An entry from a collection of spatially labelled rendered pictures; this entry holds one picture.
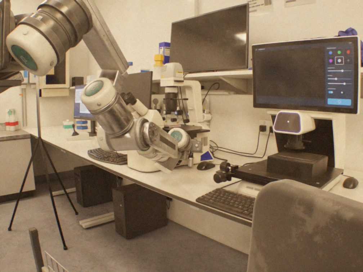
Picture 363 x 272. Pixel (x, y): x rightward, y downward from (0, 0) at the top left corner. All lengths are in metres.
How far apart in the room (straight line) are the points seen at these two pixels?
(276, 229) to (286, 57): 0.75
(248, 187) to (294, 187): 0.54
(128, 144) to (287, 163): 0.52
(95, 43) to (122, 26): 2.59
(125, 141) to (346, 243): 0.63
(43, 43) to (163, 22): 2.18
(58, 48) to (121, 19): 2.79
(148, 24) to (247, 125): 1.57
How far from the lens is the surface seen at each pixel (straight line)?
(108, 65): 0.77
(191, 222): 2.38
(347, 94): 1.04
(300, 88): 1.09
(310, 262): 0.49
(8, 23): 0.70
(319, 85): 1.06
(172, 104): 1.47
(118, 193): 2.17
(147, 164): 1.33
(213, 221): 2.20
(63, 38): 0.62
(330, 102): 1.05
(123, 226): 2.23
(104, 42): 0.71
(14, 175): 3.27
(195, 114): 1.59
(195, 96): 1.58
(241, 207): 0.90
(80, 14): 0.65
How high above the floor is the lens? 1.11
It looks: 8 degrees down
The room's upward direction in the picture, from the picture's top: straight up
